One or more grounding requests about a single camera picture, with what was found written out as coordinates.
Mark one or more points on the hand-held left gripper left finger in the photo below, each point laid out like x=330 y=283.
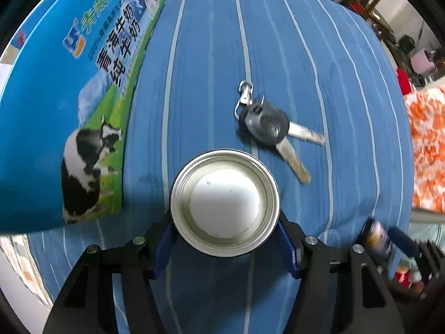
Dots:
x=163 y=247

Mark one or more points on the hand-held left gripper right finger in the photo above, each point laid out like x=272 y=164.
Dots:
x=286 y=247

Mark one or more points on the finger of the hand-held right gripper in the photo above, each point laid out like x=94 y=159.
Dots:
x=403 y=241

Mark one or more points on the small printed bottle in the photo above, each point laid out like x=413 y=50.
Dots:
x=377 y=238

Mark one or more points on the round metal lid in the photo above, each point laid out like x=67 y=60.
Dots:
x=224 y=203

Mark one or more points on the blue cardboard box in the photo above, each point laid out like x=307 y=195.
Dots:
x=55 y=111

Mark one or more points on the teal blanket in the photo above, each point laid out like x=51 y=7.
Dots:
x=426 y=231

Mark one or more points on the orange floral cloth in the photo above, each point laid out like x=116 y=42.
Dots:
x=427 y=146

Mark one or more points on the black car keys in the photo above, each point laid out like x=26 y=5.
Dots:
x=267 y=123

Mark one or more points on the plaid cloth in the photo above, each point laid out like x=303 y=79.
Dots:
x=24 y=268

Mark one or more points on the red cloth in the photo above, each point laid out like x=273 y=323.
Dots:
x=403 y=80

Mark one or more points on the blue striped tablecloth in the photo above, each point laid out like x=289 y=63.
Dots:
x=215 y=59

